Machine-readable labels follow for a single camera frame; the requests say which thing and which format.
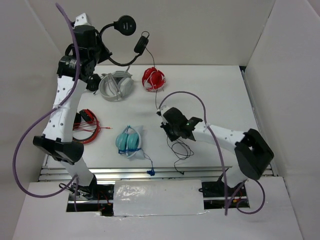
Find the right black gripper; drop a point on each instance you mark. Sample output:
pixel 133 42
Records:
pixel 172 137

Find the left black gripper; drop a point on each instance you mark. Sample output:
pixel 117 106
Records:
pixel 106 52

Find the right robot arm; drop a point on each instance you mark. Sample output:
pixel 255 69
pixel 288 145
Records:
pixel 252 152

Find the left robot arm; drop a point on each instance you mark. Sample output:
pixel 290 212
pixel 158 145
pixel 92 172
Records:
pixel 74 70

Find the black headphones at back left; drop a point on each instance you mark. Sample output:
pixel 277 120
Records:
pixel 93 83

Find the grey white headphones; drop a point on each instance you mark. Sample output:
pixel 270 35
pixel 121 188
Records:
pixel 116 86

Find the red wrapped headphones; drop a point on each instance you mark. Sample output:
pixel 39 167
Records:
pixel 153 80

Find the teal white headphones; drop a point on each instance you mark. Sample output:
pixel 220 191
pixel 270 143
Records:
pixel 129 144

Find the red black headphones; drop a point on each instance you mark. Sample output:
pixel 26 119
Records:
pixel 86 121

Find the white foil-covered panel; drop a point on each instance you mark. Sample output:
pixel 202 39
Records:
pixel 157 198

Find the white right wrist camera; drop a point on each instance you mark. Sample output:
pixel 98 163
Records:
pixel 164 113

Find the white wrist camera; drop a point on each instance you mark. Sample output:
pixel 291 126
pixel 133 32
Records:
pixel 81 20
pixel 164 113

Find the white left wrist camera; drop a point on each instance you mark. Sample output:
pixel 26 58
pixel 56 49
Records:
pixel 81 20

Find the aluminium rail frame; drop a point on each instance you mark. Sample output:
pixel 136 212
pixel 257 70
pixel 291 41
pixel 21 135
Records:
pixel 107 174

